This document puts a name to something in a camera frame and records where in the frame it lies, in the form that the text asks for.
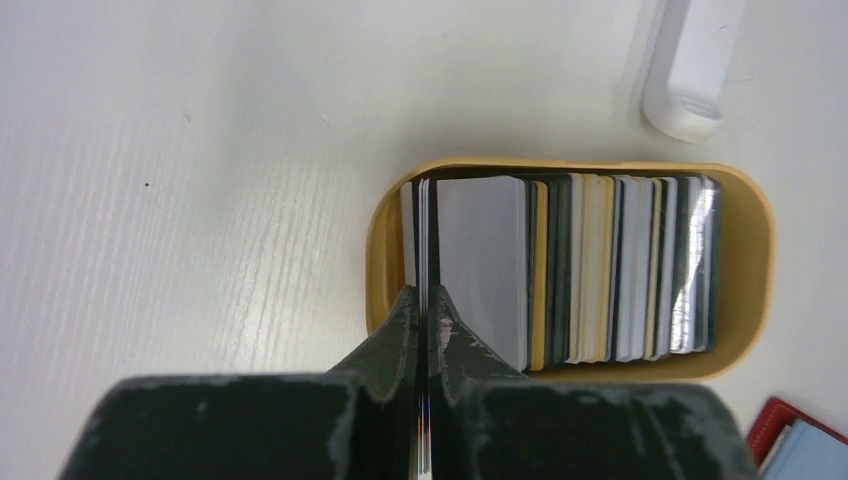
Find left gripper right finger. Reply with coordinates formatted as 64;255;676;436
427;286;758;479

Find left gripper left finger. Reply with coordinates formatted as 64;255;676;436
61;287;419;479

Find yellow oval card tray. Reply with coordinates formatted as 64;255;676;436
365;157;775;383

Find black VIP credit card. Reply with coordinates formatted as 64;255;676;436
413;178;438;479

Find red card holder wallet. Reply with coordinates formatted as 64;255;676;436
747;396;847;480

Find stack of credit cards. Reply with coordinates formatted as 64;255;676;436
400;172;722;371

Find white clothes rack frame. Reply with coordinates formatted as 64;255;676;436
641;0;746;145

